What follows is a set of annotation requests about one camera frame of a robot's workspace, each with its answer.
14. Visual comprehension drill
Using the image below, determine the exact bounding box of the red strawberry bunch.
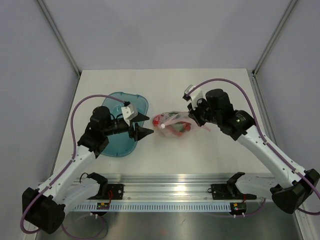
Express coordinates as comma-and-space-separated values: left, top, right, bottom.
152, 112, 198, 138

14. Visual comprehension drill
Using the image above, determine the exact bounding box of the clear pink zip top bag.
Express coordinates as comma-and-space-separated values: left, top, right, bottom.
152, 110, 212, 139

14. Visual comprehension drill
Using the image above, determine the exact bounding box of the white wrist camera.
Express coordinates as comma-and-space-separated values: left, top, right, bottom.
121, 104, 139, 126
182, 85, 203, 109

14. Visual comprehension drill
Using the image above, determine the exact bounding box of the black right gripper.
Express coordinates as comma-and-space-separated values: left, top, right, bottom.
188, 97, 221, 127

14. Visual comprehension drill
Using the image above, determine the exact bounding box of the right aluminium frame post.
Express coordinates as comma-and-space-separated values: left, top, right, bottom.
251, 0, 301, 77

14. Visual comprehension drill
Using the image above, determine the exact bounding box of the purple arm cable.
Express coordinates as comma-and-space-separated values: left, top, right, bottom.
19, 94, 131, 237
183, 78, 320, 218

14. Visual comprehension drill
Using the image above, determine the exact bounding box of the aluminium mounting rail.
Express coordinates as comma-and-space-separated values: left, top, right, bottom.
69, 173, 306, 202

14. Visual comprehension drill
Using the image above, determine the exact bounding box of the white slotted cable duct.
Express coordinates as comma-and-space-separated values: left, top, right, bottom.
73, 202, 231, 213

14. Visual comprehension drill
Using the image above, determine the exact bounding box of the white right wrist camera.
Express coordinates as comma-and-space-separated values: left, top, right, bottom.
182, 85, 203, 109

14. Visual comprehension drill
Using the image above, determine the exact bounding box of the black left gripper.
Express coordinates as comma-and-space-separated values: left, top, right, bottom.
103, 112, 154, 141

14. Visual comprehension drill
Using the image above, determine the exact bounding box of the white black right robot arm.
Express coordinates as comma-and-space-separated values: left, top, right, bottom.
183, 86, 320, 214

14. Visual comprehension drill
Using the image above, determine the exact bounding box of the blue transparent plastic tray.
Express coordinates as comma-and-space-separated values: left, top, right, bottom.
101, 91, 149, 158

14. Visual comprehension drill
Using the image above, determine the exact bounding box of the left aluminium frame post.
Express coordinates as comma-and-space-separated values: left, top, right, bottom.
34, 0, 82, 78

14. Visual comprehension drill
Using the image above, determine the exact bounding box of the aluminium frame post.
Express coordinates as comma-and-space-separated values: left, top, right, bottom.
34, 0, 82, 78
251, 0, 301, 77

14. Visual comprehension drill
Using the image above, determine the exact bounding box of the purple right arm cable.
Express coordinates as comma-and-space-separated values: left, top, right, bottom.
183, 78, 320, 218

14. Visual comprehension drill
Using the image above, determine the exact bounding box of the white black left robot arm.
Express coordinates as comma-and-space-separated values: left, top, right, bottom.
20, 102, 154, 234

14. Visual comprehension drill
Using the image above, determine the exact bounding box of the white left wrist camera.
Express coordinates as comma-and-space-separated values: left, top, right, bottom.
121, 104, 139, 126

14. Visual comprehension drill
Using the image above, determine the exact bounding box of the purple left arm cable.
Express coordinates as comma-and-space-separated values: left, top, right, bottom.
19, 94, 131, 237

